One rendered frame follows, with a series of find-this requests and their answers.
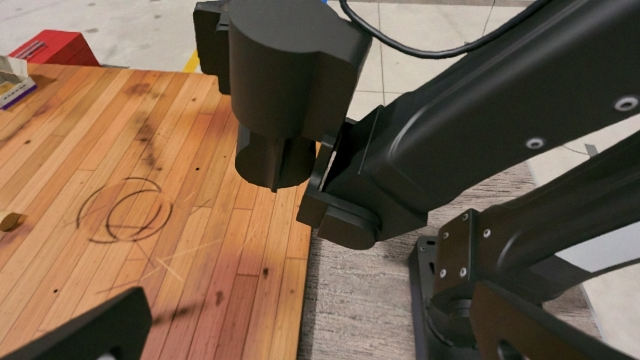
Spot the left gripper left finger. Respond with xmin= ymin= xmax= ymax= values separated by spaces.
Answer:
xmin=0 ymin=286 xmax=153 ymax=360

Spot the soft-faced hammer with wooden handle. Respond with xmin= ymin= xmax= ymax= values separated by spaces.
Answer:
xmin=0 ymin=209 xmax=18 ymax=231

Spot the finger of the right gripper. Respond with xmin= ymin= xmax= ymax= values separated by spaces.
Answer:
xmin=195 ymin=0 xmax=231 ymax=76

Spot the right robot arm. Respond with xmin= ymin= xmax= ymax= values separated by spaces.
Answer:
xmin=228 ymin=0 xmax=640 ymax=360

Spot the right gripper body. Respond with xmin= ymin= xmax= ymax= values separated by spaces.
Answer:
xmin=193 ymin=6 xmax=231 ymax=96

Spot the red tool box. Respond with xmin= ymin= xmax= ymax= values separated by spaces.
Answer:
xmin=7 ymin=29 xmax=101 ymax=67

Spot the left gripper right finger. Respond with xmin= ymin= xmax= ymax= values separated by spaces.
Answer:
xmin=469 ymin=280 xmax=640 ymax=360

